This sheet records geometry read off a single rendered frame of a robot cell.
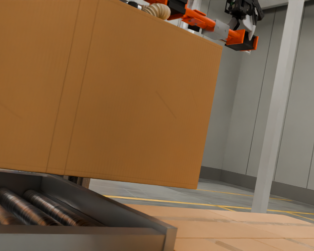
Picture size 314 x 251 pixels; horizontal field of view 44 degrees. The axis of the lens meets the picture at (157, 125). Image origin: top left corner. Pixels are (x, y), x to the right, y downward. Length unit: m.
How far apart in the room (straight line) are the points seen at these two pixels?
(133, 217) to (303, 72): 11.87
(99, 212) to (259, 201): 3.51
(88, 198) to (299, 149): 11.19
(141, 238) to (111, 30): 0.45
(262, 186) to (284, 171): 7.88
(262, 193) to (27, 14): 3.85
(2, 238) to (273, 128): 3.96
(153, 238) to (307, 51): 12.15
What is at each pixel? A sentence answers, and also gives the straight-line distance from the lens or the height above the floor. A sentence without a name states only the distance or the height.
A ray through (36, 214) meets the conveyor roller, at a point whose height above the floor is 0.55.
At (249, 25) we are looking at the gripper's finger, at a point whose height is 1.24.
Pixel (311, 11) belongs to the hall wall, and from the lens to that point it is 13.25.
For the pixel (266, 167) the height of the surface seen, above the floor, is 0.77.
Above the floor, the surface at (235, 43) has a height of 1.18.
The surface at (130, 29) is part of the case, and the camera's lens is 0.91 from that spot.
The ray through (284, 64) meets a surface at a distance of 4.56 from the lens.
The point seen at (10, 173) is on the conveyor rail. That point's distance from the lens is 1.31.
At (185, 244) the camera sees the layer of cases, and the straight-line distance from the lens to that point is 0.99.
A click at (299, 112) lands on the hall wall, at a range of 12.32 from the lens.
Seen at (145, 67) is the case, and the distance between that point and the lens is 0.92.
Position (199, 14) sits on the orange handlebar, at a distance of 1.28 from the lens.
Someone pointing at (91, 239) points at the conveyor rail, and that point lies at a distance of 0.71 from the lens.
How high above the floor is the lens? 0.77
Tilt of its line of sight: 3 degrees up
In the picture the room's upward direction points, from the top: 11 degrees clockwise
